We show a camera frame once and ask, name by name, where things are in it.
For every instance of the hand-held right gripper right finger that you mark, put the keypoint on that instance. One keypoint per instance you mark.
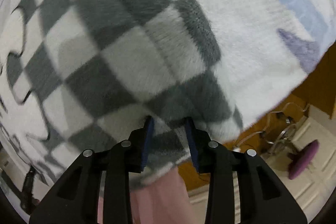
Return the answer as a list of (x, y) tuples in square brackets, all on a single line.
[(191, 145)]

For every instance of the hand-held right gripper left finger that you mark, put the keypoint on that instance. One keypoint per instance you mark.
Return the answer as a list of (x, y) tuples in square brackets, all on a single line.
[(148, 140)]

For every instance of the grey white checkered cardigan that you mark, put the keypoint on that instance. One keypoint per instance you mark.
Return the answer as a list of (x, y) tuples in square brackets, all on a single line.
[(105, 56)]

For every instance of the pink garment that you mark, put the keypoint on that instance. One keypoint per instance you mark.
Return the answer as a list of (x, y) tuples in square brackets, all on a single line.
[(157, 200)]

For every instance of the transparent chair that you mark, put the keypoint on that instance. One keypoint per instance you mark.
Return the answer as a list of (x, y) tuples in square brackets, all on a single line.
[(282, 134)]

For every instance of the purple round stool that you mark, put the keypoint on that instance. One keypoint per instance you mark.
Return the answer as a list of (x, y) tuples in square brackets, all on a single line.
[(302, 161)]

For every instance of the white panelled cabinet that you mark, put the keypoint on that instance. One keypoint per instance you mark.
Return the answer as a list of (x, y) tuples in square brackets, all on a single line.
[(302, 192)]

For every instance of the leaf print bedsheet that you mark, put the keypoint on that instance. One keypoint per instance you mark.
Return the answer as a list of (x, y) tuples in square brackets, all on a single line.
[(249, 29)]

